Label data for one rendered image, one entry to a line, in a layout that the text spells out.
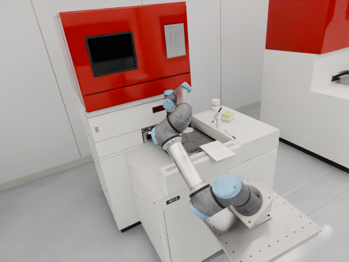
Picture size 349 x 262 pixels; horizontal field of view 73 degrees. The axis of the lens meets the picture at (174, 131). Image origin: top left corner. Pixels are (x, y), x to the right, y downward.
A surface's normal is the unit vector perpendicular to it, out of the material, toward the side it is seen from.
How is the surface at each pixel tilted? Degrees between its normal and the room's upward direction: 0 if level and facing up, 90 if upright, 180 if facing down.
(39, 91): 90
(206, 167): 90
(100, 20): 90
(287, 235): 0
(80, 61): 90
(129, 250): 0
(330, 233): 0
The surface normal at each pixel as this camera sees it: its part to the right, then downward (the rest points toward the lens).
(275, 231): -0.09, -0.89
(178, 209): 0.47, 0.36
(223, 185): -0.56, -0.57
